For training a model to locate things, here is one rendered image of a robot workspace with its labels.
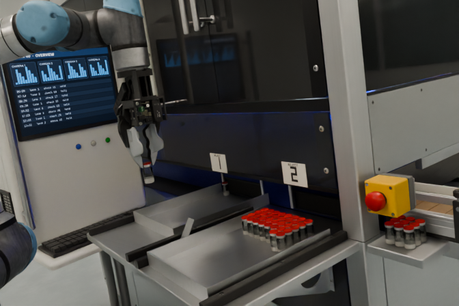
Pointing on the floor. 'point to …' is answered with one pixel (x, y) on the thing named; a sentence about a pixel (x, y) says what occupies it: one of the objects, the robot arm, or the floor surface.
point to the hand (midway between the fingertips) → (145, 160)
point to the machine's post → (350, 124)
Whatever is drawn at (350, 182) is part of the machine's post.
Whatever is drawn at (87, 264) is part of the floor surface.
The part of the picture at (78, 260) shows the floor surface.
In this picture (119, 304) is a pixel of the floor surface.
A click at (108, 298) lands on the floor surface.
